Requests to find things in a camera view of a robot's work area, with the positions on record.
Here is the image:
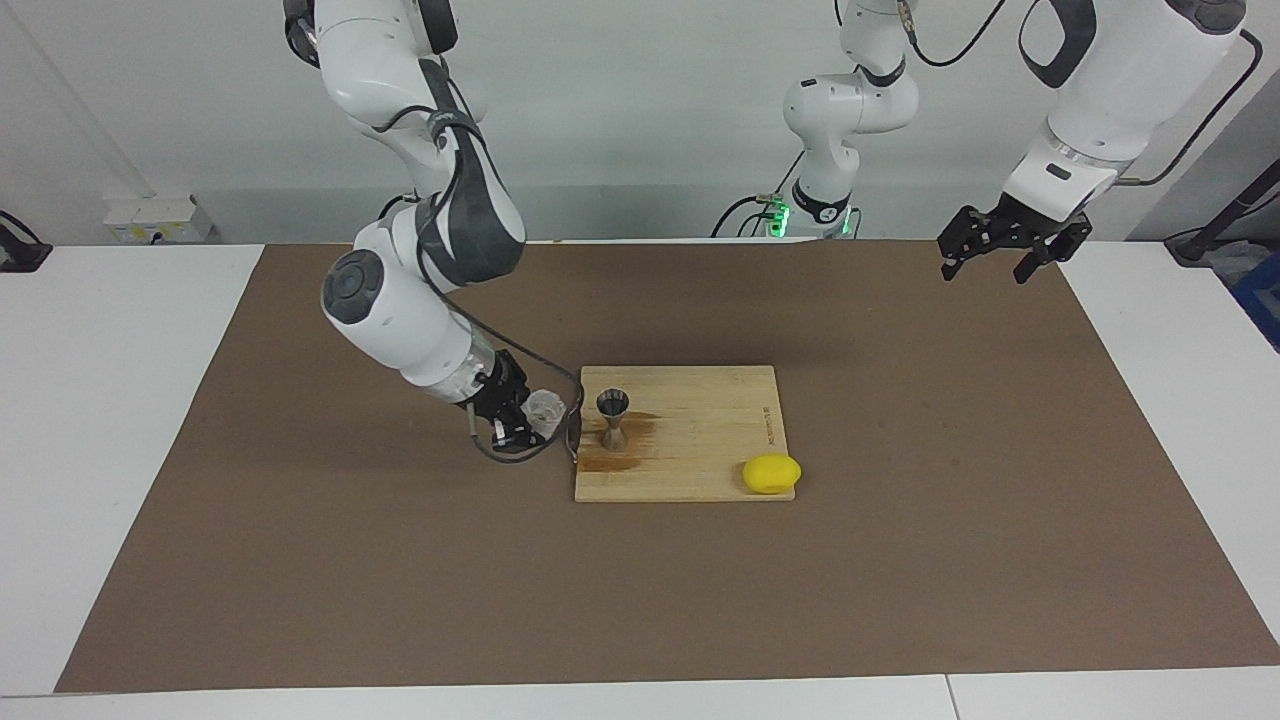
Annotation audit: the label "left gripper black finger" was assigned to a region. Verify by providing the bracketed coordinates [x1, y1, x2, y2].
[1013, 232, 1076, 285]
[937, 205, 996, 282]

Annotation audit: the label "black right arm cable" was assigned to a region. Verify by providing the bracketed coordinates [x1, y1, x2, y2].
[380, 100, 586, 466]

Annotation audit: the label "brown table mat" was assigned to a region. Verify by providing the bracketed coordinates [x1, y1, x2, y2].
[55, 240, 1280, 694]

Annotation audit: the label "steel jigger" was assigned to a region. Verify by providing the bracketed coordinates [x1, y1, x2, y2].
[596, 390, 631, 453]

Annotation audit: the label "wooden cutting board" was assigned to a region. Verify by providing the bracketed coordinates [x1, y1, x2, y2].
[565, 365, 798, 504]

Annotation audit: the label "yellow lemon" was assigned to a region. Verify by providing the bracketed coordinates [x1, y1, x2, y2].
[742, 453, 802, 496]

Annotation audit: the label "white wall socket box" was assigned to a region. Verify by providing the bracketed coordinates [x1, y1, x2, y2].
[105, 195, 216, 244]

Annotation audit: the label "black left base cables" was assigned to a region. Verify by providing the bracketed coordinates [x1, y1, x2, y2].
[712, 150, 806, 239]

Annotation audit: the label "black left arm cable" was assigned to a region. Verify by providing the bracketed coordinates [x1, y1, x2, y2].
[900, 0, 1263, 188]

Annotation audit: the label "black clamp mount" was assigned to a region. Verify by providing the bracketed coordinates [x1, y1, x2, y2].
[0, 210, 53, 273]

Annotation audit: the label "black stand pole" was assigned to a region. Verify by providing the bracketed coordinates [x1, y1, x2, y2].
[1165, 185, 1280, 266]

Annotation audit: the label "clear plastic cup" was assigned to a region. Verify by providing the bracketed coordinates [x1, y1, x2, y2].
[524, 390, 567, 438]

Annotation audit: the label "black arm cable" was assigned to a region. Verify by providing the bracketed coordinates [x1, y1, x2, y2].
[380, 100, 586, 466]
[900, 0, 1263, 188]

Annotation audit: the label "blue crate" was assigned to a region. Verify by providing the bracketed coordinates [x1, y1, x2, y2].
[1228, 250, 1280, 351]

